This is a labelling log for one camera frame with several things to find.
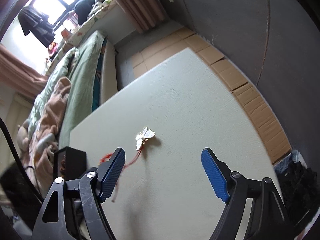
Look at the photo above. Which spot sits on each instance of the right pink curtain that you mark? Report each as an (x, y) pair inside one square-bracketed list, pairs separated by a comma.
[(143, 14)]

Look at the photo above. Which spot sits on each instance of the plush toy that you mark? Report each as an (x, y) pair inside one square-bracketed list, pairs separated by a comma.
[(22, 136)]

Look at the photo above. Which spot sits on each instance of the patterned window sill cushion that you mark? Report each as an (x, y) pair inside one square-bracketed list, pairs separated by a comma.
[(78, 34)]

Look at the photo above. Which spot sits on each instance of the pink curtain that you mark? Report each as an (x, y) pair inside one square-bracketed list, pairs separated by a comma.
[(143, 14), (19, 76)]

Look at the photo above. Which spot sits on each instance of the clothes pile on floor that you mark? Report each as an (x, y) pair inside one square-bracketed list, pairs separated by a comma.
[(300, 191)]

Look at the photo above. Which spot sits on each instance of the black jewelry box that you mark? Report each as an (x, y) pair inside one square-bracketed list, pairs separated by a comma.
[(69, 163)]

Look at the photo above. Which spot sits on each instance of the pink fleece blanket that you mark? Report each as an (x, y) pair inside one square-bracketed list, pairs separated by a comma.
[(43, 144)]

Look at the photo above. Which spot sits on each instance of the orange cup on sill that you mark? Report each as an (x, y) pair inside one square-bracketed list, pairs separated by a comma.
[(66, 34)]

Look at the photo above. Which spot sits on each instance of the left pink curtain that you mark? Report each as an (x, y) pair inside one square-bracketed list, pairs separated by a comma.
[(19, 76)]

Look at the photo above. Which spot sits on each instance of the flattened cardboard on floor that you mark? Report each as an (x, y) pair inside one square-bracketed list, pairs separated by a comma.
[(259, 112)]

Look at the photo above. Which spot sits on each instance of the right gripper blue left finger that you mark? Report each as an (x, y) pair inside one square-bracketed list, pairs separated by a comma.
[(57, 216)]

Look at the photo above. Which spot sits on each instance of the white butterfly hair clip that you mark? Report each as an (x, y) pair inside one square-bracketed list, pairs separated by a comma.
[(143, 136)]

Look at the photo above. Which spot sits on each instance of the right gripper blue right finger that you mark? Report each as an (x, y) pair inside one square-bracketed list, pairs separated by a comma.
[(268, 218)]

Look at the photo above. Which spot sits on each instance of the black bag on sill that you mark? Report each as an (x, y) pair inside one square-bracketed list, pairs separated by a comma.
[(82, 9)]

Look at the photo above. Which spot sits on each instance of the hanging dark clothes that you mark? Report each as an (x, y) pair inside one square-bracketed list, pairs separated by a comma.
[(32, 21)]

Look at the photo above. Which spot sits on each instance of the green bed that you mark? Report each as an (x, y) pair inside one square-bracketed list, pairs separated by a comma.
[(93, 78)]

